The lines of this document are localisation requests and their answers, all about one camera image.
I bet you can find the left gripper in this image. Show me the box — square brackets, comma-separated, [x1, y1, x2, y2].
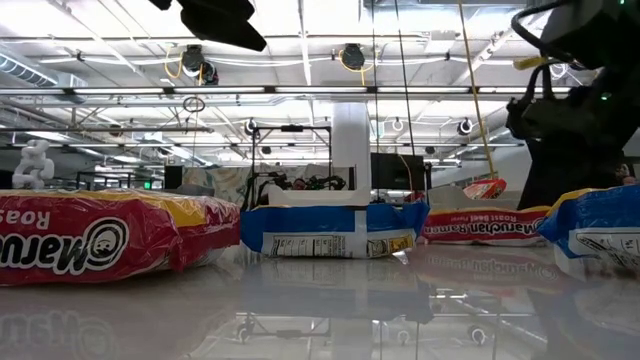
[179, 0, 269, 53]

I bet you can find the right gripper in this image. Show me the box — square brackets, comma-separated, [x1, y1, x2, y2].
[517, 138, 626, 211]

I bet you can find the blue soy sauce ramen pack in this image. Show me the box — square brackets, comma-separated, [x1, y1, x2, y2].
[239, 201, 431, 260]
[537, 184, 640, 281]

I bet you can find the orange ramen noodle pack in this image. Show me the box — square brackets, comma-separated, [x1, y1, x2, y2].
[462, 178, 508, 201]

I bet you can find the red roast beef ramen pack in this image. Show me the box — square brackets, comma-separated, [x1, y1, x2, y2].
[0, 188, 242, 287]
[419, 205, 551, 247]

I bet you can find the white plastic bin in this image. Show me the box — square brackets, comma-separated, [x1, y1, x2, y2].
[267, 184, 374, 207]

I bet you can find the pale grey plastic bin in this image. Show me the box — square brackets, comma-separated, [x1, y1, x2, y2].
[428, 185, 524, 211]

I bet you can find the long ceiling light bar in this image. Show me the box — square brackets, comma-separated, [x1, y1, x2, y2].
[0, 85, 571, 97]

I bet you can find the black screen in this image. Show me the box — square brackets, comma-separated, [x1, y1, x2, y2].
[370, 152, 427, 191]

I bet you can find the black background robot station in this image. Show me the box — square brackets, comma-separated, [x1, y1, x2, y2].
[244, 124, 351, 211]

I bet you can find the yellow hanging cable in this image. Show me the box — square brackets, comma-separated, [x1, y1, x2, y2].
[455, 0, 497, 181]

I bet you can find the silver ventilation duct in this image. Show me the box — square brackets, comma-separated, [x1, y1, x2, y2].
[0, 52, 87, 90]

